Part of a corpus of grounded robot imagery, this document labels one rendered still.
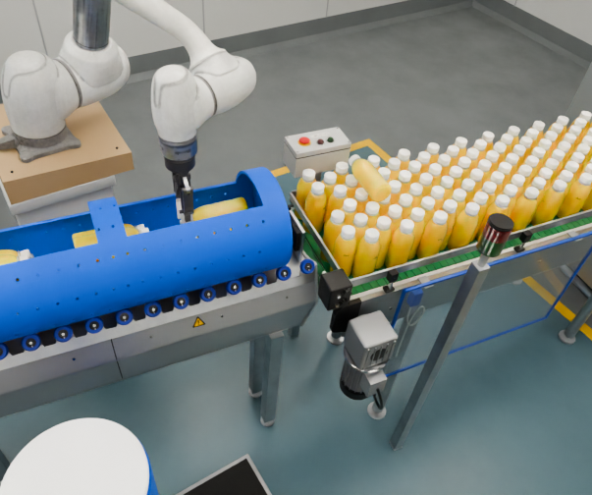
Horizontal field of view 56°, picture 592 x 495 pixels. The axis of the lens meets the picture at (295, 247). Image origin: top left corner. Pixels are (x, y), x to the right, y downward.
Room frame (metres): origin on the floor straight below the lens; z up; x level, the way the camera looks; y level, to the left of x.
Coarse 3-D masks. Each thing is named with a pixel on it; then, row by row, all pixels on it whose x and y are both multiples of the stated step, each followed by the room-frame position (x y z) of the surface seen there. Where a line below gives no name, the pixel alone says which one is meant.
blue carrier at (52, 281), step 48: (240, 192) 1.23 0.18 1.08; (0, 240) 0.93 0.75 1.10; (48, 240) 0.98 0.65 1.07; (144, 240) 0.89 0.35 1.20; (192, 240) 0.92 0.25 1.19; (240, 240) 0.96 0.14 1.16; (288, 240) 1.01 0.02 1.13; (0, 288) 0.72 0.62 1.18; (48, 288) 0.75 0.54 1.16; (96, 288) 0.79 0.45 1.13; (144, 288) 0.83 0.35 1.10; (192, 288) 0.89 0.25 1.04; (0, 336) 0.68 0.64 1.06
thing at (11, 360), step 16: (256, 288) 1.00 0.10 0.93; (272, 288) 1.02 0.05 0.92; (288, 288) 1.03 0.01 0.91; (192, 304) 0.92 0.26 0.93; (208, 304) 0.93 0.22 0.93; (224, 304) 0.95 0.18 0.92; (144, 320) 0.85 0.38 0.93; (160, 320) 0.87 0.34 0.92; (80, 336) 0.78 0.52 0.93; (96, 336) 0.79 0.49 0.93; (112, 336) 0.80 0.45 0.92; (32, 352) 0.72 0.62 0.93; (48, 352) 0.73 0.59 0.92; (64, 352) 0.74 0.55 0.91; (0, 368) 0.67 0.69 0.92
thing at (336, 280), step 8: (328, 272) 1.03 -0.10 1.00; (336, 272) 1.04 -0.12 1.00; (344, 272) 1.04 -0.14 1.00; (320, 280) 1.02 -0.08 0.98; (328, 280) 1.00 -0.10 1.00; (336, 280) 1.01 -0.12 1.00; (344, 280) 1.01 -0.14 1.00; (320, 288) 1.01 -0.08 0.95; (328, 288) 0.98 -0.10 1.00; (336, 288) 0.98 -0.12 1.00; (344, 288) 0.98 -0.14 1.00; (320, 296) 1.01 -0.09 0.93; (328, 296) 0.97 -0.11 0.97; (336, 296) 0.97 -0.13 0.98; (344, 296) 0.97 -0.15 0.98; (328, 304) 0.97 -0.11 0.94; (336, 304) 0.97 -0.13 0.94; (344, 304) 0.98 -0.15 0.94
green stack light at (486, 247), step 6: (480, 240) 1.03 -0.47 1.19; (486, 240) 1.02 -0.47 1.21; (480, 246) 1.02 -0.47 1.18; (486, 246) 1.01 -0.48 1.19; (492, 246) 1.00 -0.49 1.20; (498, 246) 1.00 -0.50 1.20; (504, 246) 1.02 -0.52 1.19; (480, 252) 1.01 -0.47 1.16; (486, 252) 1.01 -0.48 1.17; (492, 252) 1.00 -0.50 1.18; (498, 252) 1.01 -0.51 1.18
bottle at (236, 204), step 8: (224, 200) 1.15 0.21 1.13; (232, 200) 1.14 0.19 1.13; (240, 200) 1.15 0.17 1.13; (200, 208) 1.10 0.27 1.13; (208, 208) 1.10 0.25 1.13; (216, 208) 1.11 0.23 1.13; (224, 208) 1.11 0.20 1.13; (232, 208) 1.12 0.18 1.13; (240, 208) 1.12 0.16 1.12; (192, 216) 1.08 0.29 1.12; (200, 216) 1.08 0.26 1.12; (208, 216) 1.08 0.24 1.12
